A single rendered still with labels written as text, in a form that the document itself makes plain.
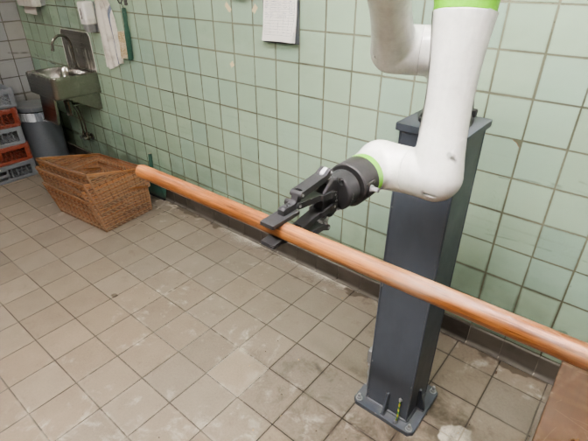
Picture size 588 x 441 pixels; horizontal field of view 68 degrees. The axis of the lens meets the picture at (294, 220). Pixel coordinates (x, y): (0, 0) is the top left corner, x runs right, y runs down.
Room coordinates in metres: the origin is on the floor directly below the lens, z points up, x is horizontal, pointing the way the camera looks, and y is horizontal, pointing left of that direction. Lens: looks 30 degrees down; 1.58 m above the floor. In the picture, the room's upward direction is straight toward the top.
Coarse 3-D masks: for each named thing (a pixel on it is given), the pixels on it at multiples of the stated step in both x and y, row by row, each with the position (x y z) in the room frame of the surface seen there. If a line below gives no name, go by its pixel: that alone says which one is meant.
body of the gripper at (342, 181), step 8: (336, 176) 0.76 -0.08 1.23; (344, 176) 0.77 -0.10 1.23; (352, 176) 0.78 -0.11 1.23; (328, 184) 0.73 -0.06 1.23; (336, 184) 0.75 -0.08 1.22; (344, 184) 0.75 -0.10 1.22; (352, 184) 0.76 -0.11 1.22; (320, 192) 0.72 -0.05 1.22; (344, 192) 0.75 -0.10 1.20; (352, 192) 0.75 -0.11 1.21; (328, 200) 0.73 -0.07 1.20; (336, 200) 0.75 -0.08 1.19; (344, 200) 0.75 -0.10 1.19; (352, 200) 0.75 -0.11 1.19; (320, 208) 0.72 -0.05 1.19; (336, 208) 0.75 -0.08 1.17; (344, 208) 0.75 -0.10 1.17; (328, 216) 0.74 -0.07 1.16
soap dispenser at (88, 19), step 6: (78, 6) 3.39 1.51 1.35; (84, 6) 3.36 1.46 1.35; (90, 6) 3.39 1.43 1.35; (84, 12) 3.36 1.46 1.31; (90, 12) 3.39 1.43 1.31; (84, 18) 3.36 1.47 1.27; (90, 18) 3.38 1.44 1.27; (96, 18) 3.42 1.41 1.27; (84, 24) 3.39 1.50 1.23; (90, 24) 3.38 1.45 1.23; (96, 24) 3.43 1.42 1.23; (90, 30) 3.38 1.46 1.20; (96, 30) 3.41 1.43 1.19
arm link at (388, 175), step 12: (372, 144) 0.90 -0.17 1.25; (384, 144) 0.89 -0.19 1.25; (396, 144) 0.89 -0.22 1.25; (360, 156) 0.84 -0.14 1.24; (372, 156) 0.85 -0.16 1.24; (384, 156) 0.86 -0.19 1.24; (396, 156) 0.85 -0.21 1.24; (384, 168) 0.84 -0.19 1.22; (396, 168) 0.83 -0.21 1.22; (384, 180) 0.83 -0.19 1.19; (396, 180) 0.83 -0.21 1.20
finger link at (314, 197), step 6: (312, 192) 0.72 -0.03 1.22; (318, 192) 0.72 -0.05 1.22; (330, 192) 0.72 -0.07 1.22; (336, 192) 0.73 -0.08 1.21; (306, 198) 0.69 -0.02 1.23; (312, 198) 0.69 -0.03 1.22; (318, 198) 0.70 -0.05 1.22; (324, 198) 0.71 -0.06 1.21; (330, 198) 0.72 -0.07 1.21; (300, 204) 0.66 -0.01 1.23; (306, 204) 0.67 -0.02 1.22
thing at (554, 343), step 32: (192, 192) 0.75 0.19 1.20; (256, 224) 0.64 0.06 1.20; (288, 224) 0.62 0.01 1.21; (352, 256) 0.53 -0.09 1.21; (416, 288) 0.46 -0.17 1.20; (448, 288) 0.45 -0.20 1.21; (480, 320) 0.41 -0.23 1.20; (512, 320) 0.39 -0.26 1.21; (544, 352) 0.36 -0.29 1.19; (576, 352) 0.35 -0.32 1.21
